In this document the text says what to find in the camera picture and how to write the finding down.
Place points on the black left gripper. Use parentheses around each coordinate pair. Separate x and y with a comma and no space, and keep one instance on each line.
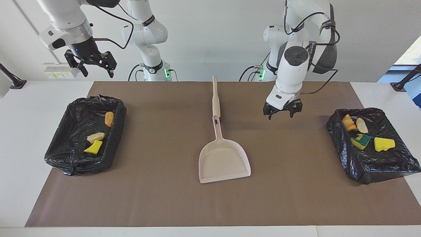
(285,105)

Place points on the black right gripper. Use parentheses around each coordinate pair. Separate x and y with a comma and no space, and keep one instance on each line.
(85,51)

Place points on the brown potato shaped lump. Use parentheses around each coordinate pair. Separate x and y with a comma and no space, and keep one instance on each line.
(109,118)

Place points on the pale ridged foam chunk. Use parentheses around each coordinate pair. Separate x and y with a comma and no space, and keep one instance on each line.
(349,122)

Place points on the pale yellow foam chunk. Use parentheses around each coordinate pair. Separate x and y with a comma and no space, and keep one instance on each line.
(96,137)

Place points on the beige foam rock chunk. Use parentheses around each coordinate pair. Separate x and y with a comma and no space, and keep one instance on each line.
(361,125)

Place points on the beige plastic dustpan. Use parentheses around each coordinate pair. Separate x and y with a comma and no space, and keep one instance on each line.
(223,163)

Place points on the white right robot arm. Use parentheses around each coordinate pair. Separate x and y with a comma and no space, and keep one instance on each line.
(144,33)

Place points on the bin lined with black bag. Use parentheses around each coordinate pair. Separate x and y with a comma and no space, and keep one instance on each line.
(72,125)
(371,164)

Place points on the black monitor stand foot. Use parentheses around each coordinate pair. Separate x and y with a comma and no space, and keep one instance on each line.
(399,86)
(18,84)

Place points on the brown table mat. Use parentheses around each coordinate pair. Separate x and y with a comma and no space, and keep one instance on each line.
(210,204)

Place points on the bright window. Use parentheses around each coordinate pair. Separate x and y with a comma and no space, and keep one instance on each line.
(412,54)

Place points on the white wall socket box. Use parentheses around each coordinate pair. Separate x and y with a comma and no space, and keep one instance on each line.
(57,71)

